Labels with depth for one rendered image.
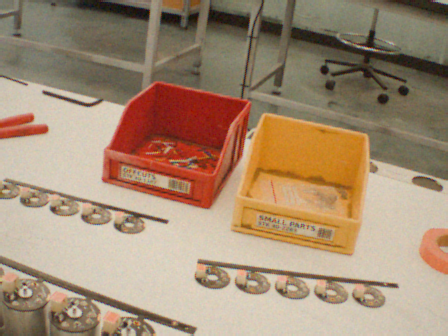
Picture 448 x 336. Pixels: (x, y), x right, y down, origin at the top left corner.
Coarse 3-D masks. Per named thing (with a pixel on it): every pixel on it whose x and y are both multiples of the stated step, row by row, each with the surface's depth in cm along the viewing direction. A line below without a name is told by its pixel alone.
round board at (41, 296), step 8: (24, 280) 29; (32, 280) 29; (32, 288) 28; (40, 288) 29; (48, 288) 29; (0, 296) 27; (8, 296) 27; (16, 296) 28; (32, 296) 28; (40, 296) 28; (48, 296) 28; (8, 304) 27; (24, 304) 27; (32, 304) 27; (40, 304) 27
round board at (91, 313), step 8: (72, 304) 28; (80, 304) 28; (88, 304) 28; (48, 312) 27; (56, 312) 27; (64, 312) 27; (88, 312) 28; (96, 312) 28; (56, 320) 27; (64, 320) 27; (72, 320) 27; (80, 320) 27; (88, 320) 27; (96, 320) 27; (64, 328) 26; (72, 328) 26; (80, 328) 26; (88, 328) 27
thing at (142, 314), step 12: (12, 264) 30; (24, 264) 30; (36, 276) 29; (48, 276) 30; (72, 288) 29; (84, 288) 29; (96, 300) 29; (108, 300) 29; (132, 312) 28; (144, 312) 28; (168, 324) 28; (180, 324) 28
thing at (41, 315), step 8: (24, 296) 28; (48, 304) 28; (8, 312) 27; (16, 312) 27; (24, 312) 27; (32, 312) 27; (40, 312) 28; (8, 320) 27; (16, 320) 27; (24, 320) 27; (32, 320) 27; (40, 320) 28; (48, 320) 28; (8, 328) 28; (16, 328) 27; (24, 328) 27; (32, 328) 28; (40, 328) 28; (48, 328) 29
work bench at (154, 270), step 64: (64, 128) 62; (64, 192) 50; (128, 192) 52; (384, 192) 58; (64, 256) 42; (128, 256) 43; (192, 256) 44; (256, 256) 45; (320, 256) 47; (384, 256) 48; (192, 320) 38; (256, 320) 39; (320, 320) 39; (384, 320) 40
